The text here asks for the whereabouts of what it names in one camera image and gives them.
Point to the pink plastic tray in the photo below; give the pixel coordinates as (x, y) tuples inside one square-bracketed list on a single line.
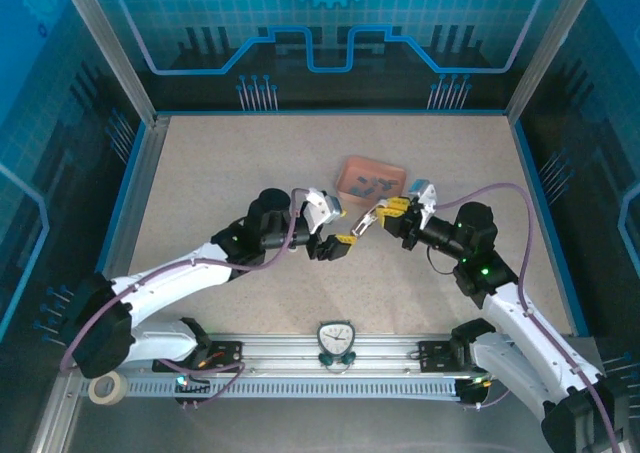
[(367, 165)]

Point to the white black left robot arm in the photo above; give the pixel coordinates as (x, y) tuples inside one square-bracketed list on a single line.
[(165, 283)]

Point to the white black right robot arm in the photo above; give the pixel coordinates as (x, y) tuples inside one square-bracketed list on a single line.
[(525, 333)]

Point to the small white alarm clock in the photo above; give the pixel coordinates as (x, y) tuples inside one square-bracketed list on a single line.
[(336, 337)]

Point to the black connector box with light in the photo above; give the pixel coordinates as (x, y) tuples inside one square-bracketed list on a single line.
[(472, 390), (192, 384)]

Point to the masking tape roll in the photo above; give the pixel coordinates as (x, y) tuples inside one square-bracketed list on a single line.
[(114, 390)]

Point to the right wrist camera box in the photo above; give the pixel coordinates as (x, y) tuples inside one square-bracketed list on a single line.
[(422, 200)]

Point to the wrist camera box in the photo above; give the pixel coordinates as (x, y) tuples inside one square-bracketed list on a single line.
[(325, 208), (422, 200)]

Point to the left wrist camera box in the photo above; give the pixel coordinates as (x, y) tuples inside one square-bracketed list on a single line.
[(325, 208)]

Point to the aluminium mounting rail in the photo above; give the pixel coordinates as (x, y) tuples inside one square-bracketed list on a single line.
[(285, 350)]

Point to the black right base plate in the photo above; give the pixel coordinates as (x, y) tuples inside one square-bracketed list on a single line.
[(432, 355)]

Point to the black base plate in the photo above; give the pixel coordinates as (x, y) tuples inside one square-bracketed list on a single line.
[(227, 355), (432, 355)]

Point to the aluminium side frame rail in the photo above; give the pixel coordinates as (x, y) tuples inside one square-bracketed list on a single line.
[(145, 183)]

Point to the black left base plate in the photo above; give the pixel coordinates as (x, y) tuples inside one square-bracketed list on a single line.
[(227, 355)]

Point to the aluminium right frame post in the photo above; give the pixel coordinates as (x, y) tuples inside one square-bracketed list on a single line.
[(552, 48)]

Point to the aluminium frame post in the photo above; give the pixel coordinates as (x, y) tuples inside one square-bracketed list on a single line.
[(552, 48), (107, 48)]

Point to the aluminium left frame post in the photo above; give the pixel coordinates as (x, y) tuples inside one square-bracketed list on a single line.
[(107, 48)]

